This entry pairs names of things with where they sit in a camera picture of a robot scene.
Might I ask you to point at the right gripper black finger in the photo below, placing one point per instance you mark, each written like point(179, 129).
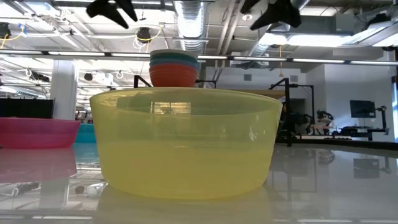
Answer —
point(284, 14)
point(250, 5)

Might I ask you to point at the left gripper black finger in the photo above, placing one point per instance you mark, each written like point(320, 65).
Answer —
point(102, 9)
point(128, 7)

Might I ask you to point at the green plastic bowl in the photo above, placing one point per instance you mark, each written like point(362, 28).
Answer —
point(174, 58)

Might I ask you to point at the grey-blue plastic bowl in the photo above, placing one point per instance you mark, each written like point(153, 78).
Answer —
point(174, 63)

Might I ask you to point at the coral red plastic bowl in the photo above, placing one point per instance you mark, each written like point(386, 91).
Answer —
point(172, 77)

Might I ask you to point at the teal plastic bowl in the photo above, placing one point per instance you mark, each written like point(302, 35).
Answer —
point(84, 133)

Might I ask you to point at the pink translucent plastic bowl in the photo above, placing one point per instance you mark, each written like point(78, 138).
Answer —
point(34, 133)

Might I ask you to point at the yellow translucent plastic bowl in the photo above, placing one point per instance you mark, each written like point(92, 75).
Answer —
point(186, 168)

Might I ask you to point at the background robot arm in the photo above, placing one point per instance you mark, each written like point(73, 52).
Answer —
point(325, 117)

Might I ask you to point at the black ceiling fixture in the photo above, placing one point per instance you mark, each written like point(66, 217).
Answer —
point(144, 34)

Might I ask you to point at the white building column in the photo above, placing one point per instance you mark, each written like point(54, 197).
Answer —
point(63, 90)

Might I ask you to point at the black monitor on stand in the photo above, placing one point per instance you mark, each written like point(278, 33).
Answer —
point(362, 109)

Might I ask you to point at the black flat screen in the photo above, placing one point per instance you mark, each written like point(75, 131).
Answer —
point(26, 108)

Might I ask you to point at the silver ribbed air duct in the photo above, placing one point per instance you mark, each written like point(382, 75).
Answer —
point(189, 21)

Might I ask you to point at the black metal rig frame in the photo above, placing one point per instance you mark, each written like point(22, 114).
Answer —
point(289, 118)

